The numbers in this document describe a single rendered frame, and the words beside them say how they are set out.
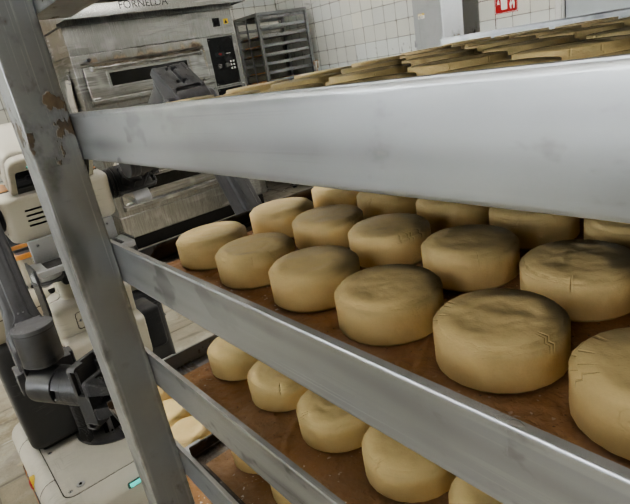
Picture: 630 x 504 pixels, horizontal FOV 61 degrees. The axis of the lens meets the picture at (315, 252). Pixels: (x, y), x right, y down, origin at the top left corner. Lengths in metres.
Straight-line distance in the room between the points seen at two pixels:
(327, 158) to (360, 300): 0.09
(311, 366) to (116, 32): 4.75
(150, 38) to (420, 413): 4.89
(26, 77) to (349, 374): 0.28
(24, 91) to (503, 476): 0.33
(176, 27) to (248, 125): 4.93
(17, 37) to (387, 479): 0.33
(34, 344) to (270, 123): 0.71
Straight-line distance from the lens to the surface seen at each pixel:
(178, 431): 0.66
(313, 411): 0.33
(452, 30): 0.65
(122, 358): 0.43
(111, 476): 1.84
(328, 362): 0.21
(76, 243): 0.40
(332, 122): 0.16
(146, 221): 4.96
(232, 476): 0.47
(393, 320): 0.23
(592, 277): 0.25
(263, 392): 0.36
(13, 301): 0.97
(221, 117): 0.21
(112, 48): 4.88
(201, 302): 0.29
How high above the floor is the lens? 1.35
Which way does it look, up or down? 20 degrees down
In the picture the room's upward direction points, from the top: 10 degrees counter-clockwise
